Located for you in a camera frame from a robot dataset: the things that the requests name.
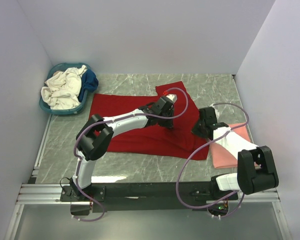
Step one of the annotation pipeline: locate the red t shirt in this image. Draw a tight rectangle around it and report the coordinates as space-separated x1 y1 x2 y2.
89 81 207 159

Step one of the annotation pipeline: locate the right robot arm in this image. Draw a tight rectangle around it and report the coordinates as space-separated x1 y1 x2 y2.
192 106 279 200

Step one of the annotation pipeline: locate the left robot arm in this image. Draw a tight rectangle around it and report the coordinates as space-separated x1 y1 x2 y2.
70 94 177 201

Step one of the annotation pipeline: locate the folded pink t shirt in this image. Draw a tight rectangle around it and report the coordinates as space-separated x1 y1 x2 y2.
210 123 258 169

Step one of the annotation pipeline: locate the black base beam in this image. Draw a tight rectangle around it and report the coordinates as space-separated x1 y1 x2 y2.
60 181 231 216

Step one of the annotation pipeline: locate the blue t shirt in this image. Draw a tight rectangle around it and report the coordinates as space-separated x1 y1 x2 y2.
78 69 99 103

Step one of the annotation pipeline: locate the cream white t shirt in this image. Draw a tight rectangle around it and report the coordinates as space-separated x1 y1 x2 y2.
41 65 88 110

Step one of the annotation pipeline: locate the teal laundry basket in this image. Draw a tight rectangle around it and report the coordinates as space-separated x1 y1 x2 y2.
39 62 91 115

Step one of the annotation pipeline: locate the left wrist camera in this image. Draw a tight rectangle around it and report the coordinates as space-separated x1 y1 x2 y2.
163 90 178 103

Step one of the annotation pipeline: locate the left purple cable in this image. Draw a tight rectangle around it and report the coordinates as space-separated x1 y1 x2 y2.
73 87 190 223

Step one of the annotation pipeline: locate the aluminium rail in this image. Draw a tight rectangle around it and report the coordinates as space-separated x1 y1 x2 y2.
17 184 280 205

